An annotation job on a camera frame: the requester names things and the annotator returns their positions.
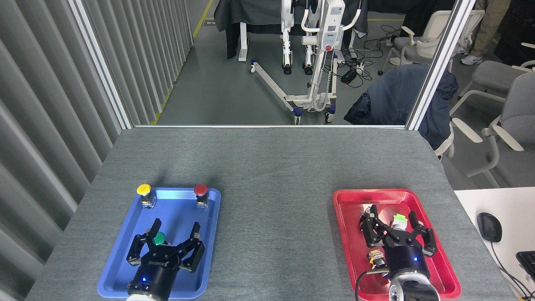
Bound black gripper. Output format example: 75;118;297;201
127;218;206;299
359;205;438;278

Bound yellow push button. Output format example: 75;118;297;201
136;184;157;209

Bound red push button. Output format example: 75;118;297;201
194;184;209;209

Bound red plastic tray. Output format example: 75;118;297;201
333;189;461;301

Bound blue plastic tray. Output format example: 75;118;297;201
97;187;221;299

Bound white side table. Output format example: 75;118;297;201
453;187;535;301

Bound black computer mouse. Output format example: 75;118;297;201
477;212;502;243

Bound white chair under jacket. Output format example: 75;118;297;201
434;125;456;160

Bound black keyboard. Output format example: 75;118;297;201
516;251;535;281

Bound dark blue jacket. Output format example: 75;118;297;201
344;64;459;150

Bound grey chair with white arms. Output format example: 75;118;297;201
451;71;535;189
458;42;535;101

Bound white office chair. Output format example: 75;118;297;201
378;9;485;76

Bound white wheeled stand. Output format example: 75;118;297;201
250;0;362;125

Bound person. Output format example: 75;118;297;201
460;0;511;65

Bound black cloth covered table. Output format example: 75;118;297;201
214;0;368;62

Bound small brass switch part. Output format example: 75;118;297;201
367;250;387;269

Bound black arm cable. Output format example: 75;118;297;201
354;270;390;301

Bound black mouse cable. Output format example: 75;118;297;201
489;242;532;300

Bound silver frame rail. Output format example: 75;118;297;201
134;124;408;129

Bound silver frame post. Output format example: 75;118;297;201
405;0;477;131
69;0;134;129

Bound black floor cables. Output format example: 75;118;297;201
336;25;404;88

